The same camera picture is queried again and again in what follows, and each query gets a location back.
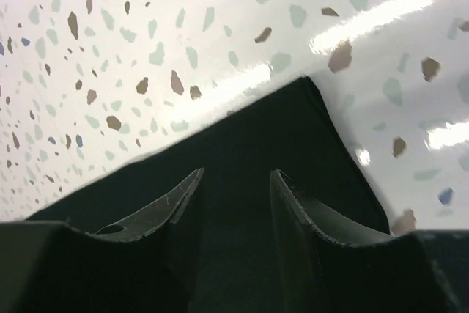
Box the black t shirt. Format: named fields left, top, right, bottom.
left=27, top=76, right=391, bottom=240

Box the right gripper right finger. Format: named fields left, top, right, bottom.
left=270, top=170, right=468, bottom=312

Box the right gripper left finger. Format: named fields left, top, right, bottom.
left=1, top=169, right=204, bottom=312

